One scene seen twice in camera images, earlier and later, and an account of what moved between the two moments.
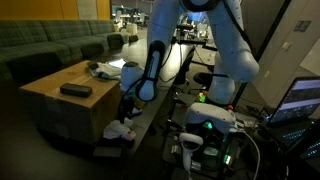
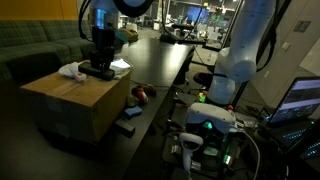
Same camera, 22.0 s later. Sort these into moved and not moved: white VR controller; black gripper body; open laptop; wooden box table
Moved: black gripper body
Not moved: white VR controller; wooden box table; open laptop
